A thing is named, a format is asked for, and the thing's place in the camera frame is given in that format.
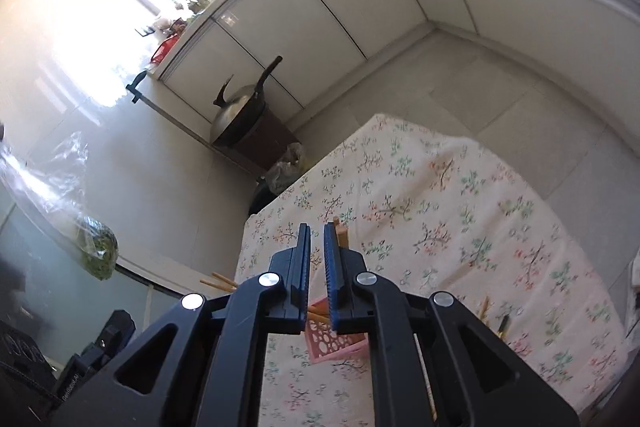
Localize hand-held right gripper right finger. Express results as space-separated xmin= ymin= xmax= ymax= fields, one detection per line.
xmin=322 ymin=223 xmax=581 ymax=427

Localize clear plastic bag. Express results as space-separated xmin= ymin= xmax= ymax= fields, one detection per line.
xmin=265 ymin=143 xmax=307 ymax=195

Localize metal wok lid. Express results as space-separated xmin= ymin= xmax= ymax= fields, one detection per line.
xmin=212 ymin=76 xmax=258 ymax=132

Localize dark brown stand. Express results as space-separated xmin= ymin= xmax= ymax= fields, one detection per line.
xmin=225 ymin=104 xmax=301 ymax=172

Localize pink perforated utensil holder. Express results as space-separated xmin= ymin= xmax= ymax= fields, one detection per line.
xmin=305 ymin=297 xmax=368 ymax=364

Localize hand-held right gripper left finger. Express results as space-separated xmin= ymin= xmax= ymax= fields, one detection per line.
xmin=50 ymin=223 xmax=313 ymax=427

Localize plastic bag of greens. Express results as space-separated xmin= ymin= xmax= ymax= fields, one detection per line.
xmin=0 ymin=132 xmax=119 ymax=282

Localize floral tablecloth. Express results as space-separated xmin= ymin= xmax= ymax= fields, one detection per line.
xmin=235 ymin=113 xmax=632 ymax=427

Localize black wok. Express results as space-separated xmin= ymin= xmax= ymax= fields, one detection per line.
xmin=210 ymin=56 xmax=283 ymax=146

